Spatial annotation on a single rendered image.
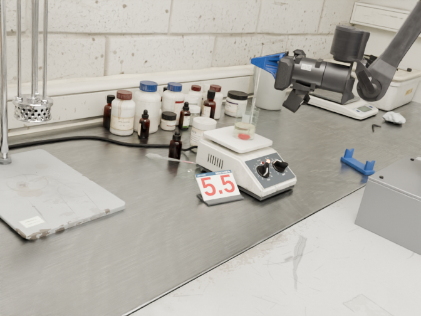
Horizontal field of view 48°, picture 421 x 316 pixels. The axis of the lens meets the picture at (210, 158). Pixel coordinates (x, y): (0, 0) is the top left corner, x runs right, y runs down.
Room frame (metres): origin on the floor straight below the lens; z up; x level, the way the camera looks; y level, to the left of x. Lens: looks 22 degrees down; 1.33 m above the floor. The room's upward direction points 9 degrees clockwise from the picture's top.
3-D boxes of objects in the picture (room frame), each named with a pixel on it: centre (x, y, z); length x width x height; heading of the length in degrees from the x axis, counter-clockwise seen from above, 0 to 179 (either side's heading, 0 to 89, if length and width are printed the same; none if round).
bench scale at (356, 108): (1.81, -0.46, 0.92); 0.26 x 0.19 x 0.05; 54
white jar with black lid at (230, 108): (1.49, -0.05, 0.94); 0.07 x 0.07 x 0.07
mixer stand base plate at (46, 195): (0.78, 0.32, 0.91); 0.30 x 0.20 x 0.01; 51
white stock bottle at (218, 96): (1.42, 0.02, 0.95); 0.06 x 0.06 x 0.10
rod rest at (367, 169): (1.18, -0.39, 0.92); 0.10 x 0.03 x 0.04; 29
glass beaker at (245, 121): (1.01, -0.07, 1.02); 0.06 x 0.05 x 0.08; 27
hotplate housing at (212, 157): (1.00, -0.07, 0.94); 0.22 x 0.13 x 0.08; 49
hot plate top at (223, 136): (1.02, -0.05, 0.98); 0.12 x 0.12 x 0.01; 49
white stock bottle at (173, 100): (1.30, 0.13, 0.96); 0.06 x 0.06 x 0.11
